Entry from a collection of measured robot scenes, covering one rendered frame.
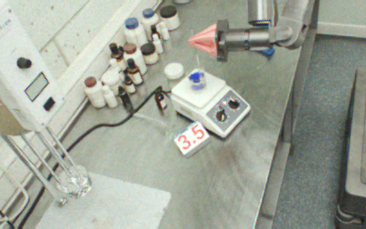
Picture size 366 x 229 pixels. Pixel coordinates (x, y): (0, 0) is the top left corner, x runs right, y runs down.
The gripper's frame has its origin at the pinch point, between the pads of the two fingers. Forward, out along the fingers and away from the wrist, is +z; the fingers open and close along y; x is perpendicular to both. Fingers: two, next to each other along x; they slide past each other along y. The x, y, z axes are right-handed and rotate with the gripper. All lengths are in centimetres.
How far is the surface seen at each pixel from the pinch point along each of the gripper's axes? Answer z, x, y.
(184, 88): 5.2, 17.0, 0.0
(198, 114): 0.6, 20.2, 7.4
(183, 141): 4.4, 23.4, 14.2
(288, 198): -26, 101, -11
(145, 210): 10.9, 24.7, 34.2
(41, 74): 14.5, -22.3, 35.2
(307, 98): -39, 101, -74
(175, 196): 4.3, 25.7, 29.8
